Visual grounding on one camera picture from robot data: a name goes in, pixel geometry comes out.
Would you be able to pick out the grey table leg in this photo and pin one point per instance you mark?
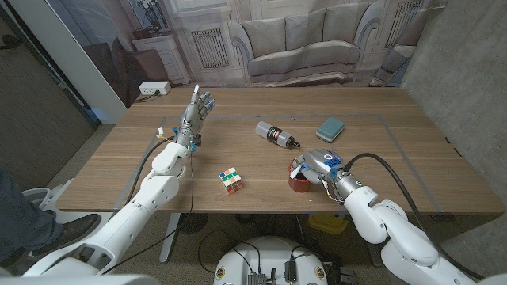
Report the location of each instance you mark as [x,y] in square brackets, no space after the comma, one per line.
[169,237]
[372,257]

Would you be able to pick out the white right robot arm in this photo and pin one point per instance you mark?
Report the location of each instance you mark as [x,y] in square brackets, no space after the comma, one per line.
[372,217]

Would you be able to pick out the printed living room backdrop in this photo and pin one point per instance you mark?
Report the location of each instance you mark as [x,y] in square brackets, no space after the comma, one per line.
[301,39]

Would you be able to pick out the white paper towel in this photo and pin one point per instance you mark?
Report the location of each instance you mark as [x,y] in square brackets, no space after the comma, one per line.
[295,171]

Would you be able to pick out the person's leg in jeans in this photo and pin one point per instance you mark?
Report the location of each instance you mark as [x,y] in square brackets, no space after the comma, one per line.
[20,221]

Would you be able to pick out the white chair base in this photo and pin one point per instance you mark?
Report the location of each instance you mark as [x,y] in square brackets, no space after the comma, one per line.
[39,198]

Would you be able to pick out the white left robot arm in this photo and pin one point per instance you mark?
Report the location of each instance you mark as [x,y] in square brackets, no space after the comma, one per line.
[156,192]

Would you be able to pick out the grey bottle with black cap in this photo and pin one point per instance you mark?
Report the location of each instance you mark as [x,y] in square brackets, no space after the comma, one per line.
[273,134]

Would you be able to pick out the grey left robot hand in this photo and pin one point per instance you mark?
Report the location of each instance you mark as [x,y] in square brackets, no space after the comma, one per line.
[192,118]

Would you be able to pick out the white power strip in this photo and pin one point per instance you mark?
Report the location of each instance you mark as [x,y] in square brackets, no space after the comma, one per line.
[154,87]

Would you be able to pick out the red cup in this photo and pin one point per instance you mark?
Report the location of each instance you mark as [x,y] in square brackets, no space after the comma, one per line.
[299,186]

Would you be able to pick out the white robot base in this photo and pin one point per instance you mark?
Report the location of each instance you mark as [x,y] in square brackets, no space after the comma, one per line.
[271,253]

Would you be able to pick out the black round fan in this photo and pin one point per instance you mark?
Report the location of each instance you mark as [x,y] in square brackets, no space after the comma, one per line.
[193,222]

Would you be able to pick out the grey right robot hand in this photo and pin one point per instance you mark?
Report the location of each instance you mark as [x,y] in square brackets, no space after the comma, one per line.
[321,164]

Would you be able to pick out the black shoe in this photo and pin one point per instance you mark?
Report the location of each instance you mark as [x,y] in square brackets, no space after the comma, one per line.
[75,229]

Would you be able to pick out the yellow object under table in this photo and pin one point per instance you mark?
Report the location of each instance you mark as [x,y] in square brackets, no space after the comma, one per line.
[328,223]

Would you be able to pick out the Rubik's cube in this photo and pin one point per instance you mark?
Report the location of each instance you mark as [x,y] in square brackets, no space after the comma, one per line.
[231,180]

